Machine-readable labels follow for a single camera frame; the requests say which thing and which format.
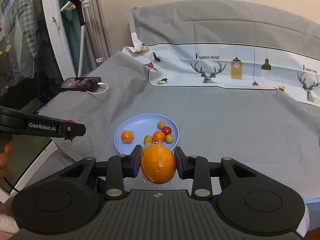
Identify light blue plate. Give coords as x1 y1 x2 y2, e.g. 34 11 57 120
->
114 113 180 155

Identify red cherry tomato on plate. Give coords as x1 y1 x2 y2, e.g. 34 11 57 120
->
162 126 172 136

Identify wrapped orange at plate left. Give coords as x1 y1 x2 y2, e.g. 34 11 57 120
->
121 130 135 144

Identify hanging clothes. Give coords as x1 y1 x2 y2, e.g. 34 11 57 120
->
1 0 39 96

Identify orange kumquat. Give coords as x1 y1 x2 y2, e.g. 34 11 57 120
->
140 142 176 184

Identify grey printed table cloth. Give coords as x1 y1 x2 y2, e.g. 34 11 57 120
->
30 0 319 203

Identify black smartphone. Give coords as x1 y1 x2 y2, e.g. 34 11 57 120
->
59 77 101 92

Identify grey curtain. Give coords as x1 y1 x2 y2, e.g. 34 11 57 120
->
82 0 112 69

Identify yellow-green fruit plate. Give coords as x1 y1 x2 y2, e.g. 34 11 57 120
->
144 135 153 145
157 121 165 129

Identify yellow-green fruit plate top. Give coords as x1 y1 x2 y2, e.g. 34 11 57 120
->
157 121 165 129

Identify white charging cable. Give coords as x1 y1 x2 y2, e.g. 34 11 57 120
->
86 81 109 95

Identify metal hose with black head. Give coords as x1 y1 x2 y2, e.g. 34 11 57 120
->
62 0 87 78

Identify yellow-green fruit plate middle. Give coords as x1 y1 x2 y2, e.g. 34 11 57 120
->
144 135 153 145

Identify white door frame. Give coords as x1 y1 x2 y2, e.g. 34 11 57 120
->
42 0 75 80

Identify person's left hand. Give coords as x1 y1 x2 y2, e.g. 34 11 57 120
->
0 141 15 185

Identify orange mandarin plate centre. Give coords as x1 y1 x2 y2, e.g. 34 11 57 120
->
152 131 165 142

